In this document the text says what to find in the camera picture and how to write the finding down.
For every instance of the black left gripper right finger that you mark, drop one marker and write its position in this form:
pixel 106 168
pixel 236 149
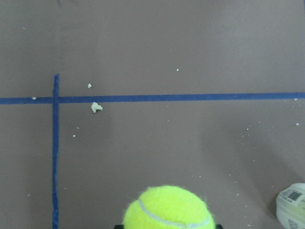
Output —
pixel 218 226

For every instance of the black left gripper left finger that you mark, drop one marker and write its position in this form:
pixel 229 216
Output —
pixel 119 227

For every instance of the yellow Roland Garros tennis ball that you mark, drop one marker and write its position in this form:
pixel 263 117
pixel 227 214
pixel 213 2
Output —
pixel 168 207

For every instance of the clear tennis ball can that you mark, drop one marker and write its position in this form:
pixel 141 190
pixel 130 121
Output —
pixel 290 206

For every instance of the white crumb near tape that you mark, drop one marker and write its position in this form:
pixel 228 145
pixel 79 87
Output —
pixel 96 107

